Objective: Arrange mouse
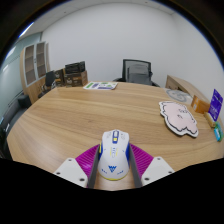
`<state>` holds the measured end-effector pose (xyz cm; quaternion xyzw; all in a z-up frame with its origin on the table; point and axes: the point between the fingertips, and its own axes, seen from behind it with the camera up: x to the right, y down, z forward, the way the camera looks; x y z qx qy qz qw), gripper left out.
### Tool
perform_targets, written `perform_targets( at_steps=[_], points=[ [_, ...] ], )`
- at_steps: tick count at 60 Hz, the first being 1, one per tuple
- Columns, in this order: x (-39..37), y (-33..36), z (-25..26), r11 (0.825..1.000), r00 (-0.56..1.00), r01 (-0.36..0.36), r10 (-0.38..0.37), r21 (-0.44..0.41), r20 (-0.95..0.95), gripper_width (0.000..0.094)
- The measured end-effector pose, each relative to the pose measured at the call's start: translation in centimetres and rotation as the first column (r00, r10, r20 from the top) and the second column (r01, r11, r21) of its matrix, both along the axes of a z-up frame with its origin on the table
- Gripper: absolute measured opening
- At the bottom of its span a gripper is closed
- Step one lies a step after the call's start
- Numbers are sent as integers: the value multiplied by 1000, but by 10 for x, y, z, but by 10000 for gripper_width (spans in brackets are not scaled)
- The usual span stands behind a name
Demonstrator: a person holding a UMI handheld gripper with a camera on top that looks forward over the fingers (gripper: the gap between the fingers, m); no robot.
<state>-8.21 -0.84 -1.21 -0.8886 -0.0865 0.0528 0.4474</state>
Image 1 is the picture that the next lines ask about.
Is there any purple card package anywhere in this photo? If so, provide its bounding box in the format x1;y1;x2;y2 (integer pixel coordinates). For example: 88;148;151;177
208;88;224;122

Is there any green blue sticker sheet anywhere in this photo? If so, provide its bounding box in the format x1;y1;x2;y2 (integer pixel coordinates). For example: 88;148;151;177
82;81;119;91

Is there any small black chair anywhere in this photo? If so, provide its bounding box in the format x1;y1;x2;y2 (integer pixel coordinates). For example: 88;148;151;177
39;70;57;98

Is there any slim tan box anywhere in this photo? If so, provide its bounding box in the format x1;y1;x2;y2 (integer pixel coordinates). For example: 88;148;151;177
203;111;218;129

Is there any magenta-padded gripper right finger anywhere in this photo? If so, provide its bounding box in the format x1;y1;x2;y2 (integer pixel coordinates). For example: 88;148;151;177
128;143;176;188

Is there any black sofa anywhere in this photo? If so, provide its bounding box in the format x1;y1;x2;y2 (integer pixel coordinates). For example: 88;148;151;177
0;94;33;160

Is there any blue packet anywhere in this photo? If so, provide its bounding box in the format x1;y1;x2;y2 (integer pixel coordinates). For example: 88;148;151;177
213;127;223;143

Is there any black mesh office chair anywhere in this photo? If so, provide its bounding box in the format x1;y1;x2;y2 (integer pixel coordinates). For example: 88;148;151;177
113;58;160;88

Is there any brown cardboard carton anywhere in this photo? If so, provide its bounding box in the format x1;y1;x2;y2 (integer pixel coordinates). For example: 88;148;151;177
63;70;89;88

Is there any black box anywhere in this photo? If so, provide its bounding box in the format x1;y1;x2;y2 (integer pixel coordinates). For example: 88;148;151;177
64;61;86;74

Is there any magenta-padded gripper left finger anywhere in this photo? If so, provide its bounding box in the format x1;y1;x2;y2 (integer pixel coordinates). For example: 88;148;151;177
53;143;101;189

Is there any white blue yellow computer mouse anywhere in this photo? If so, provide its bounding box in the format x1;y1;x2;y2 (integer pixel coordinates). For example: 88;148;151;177
97;129;131;181

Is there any grey backpack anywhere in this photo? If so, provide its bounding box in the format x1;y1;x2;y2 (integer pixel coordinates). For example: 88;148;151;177
126;63;154;86

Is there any wooden side desk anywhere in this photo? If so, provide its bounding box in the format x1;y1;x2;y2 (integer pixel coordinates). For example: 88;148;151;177
165;74;211;101

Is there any wooden shelf cabinet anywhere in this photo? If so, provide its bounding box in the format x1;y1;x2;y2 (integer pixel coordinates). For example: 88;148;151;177
19;41;51;104

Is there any pink cloud-shaped mouse pad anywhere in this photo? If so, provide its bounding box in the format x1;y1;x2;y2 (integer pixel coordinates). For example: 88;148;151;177
158;100;200;138

